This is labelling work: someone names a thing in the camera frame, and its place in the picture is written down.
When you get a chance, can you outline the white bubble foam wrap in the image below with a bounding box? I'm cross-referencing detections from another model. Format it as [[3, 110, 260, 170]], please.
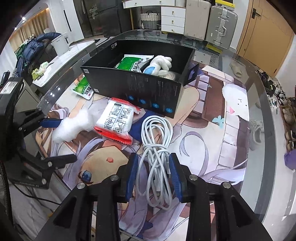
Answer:
[[52, 108, 100, 144]]

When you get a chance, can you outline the green medicine sachet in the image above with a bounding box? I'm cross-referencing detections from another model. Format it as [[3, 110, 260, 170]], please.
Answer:
[[114, 54, 154, 73], [71, 76, 94, 100]]

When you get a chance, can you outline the white cable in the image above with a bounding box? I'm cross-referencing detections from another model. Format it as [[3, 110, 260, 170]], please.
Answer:
[[135, 115, 175, 212]]

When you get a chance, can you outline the red white mask packet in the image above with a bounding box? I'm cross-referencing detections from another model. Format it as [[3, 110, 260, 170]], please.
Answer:
[[94, 97, 140, 145]]

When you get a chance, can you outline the white plush toy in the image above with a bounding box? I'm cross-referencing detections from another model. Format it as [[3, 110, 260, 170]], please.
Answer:
[[143, 55, 172, 77]]

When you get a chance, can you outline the bagged cream cloth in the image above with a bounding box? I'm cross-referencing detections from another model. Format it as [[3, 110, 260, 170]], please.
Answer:
[[159, 70, 180, 81]]

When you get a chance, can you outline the grey side cabinet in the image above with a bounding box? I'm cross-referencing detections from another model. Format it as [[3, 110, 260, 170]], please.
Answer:
[[16, 40, 96, 112]]

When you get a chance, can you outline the anime print table mat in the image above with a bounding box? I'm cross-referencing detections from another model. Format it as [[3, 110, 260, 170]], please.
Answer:
[[36, 66, 249, 240]]

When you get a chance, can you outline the blue puffer jacket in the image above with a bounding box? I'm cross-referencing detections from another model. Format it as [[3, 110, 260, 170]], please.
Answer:
[[15, 32, 61, 77]]

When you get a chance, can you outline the white electric kettle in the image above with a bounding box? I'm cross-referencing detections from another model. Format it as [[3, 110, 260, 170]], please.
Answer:
[[51, 32, 70, 57]]

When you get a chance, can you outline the purple shopping bag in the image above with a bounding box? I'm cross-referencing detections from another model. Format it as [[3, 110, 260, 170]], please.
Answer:
[[284, 149, 296, 170]]

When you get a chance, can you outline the black refrigerator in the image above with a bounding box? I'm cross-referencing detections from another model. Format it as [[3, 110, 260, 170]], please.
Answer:
[[73, 0, 132, 38]]

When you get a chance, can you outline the black cardboard storage box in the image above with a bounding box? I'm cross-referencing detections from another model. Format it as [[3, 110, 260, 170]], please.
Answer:
[[81, 40, 199, 118]]

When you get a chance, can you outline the bamboo shoe rack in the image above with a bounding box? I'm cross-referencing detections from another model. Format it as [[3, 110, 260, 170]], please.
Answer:
[[278, 90, 295, 152]]

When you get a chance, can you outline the wicker laundry basket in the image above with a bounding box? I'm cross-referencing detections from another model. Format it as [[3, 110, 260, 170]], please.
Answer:
[[140, 11, 161, 30]]

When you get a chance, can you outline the white drawer desk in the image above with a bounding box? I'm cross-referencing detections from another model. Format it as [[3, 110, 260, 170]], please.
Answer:
[[122, 0, 186, 35]]

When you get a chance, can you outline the wooden door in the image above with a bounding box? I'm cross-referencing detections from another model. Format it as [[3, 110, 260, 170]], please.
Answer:
[[237, 1, 294, 77]]

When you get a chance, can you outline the silver suitcase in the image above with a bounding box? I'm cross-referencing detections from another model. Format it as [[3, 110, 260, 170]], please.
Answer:
[[205, 6, 238, 49]]

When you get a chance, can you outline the beige suitcase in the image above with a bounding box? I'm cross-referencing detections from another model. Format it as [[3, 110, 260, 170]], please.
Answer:
[[184, 0, 211, 40]]

